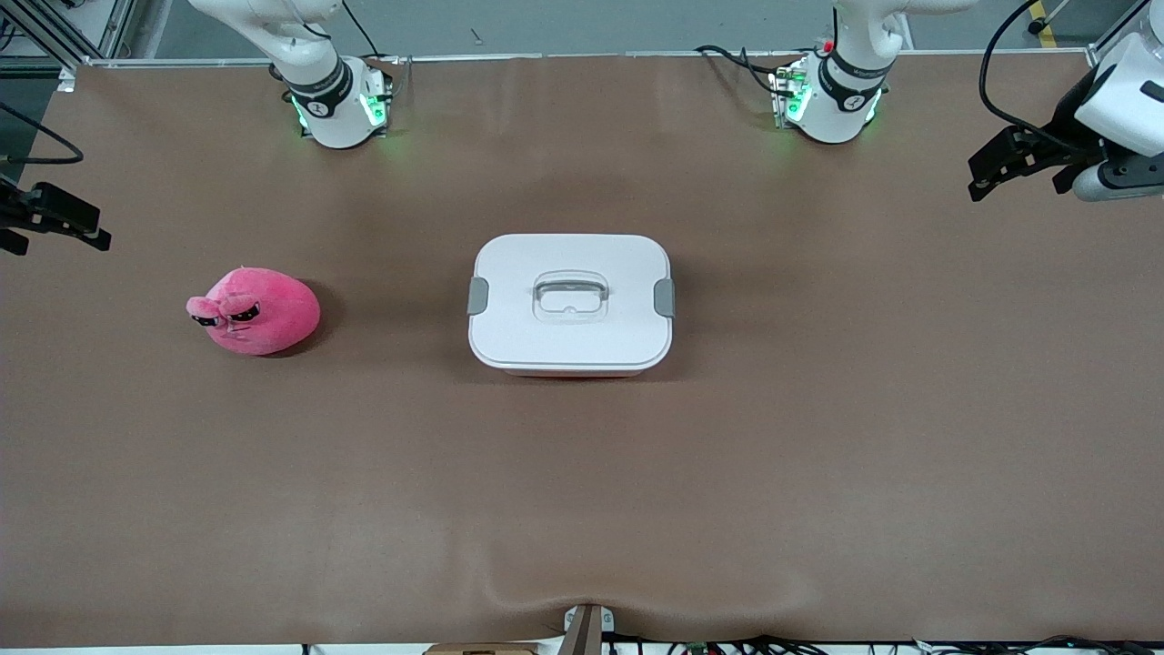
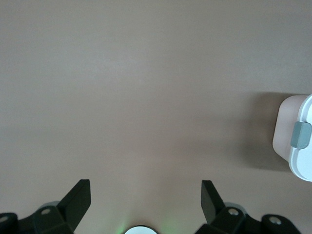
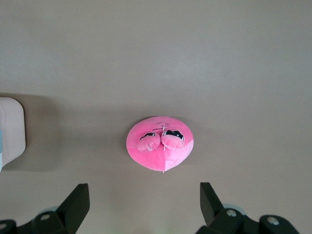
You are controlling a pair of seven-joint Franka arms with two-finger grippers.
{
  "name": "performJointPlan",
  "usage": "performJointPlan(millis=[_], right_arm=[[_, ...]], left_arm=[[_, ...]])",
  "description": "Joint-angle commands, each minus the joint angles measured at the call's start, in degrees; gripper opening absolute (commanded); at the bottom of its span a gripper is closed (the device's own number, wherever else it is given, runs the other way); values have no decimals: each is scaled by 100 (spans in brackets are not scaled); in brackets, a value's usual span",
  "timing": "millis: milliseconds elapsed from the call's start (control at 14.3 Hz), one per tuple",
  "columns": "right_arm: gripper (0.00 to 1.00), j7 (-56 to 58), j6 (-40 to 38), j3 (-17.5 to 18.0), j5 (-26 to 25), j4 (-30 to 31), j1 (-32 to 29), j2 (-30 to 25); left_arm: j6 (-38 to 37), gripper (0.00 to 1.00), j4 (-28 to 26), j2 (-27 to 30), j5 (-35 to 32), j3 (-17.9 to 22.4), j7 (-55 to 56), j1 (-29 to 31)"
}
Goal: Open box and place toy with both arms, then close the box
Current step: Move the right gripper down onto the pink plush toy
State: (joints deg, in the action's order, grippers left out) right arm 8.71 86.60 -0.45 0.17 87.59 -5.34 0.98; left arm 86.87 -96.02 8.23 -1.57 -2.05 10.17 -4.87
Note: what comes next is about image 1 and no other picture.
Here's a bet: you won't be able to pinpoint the pink plush toy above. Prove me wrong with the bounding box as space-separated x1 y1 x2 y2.
186 266 321 356

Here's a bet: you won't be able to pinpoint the white box lid grey latches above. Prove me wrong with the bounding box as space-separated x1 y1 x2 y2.
467 234 676 372

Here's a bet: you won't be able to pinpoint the pink translucent plastic box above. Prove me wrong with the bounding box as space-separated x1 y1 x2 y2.
498 362 654 378

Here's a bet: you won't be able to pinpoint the brown table mat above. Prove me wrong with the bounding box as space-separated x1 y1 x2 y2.
0 50 1164 649

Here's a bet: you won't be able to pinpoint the black right arm gripper cable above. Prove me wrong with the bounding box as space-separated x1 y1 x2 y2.
0 102 85 166

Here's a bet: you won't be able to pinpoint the black arm gripper cable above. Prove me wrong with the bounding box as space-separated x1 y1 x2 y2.
0 102 85 166
978 0 1088 154

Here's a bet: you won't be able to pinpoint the black left arm gripper cable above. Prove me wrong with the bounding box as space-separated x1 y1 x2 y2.
978 0 1088 154

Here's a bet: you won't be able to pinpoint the aluminium frame profile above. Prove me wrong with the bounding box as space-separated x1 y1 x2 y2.
0 0 137 92
1087 0 1164 69

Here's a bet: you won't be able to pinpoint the black left arm base cable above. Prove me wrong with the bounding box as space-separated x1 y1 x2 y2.
696 44 794 96

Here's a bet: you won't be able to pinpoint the black arm base cable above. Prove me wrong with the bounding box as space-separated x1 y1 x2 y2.
339 0 383 57
696 44 794 96

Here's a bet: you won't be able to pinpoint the black right arm base cable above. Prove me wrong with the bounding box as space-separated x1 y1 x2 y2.
339 0 383 57

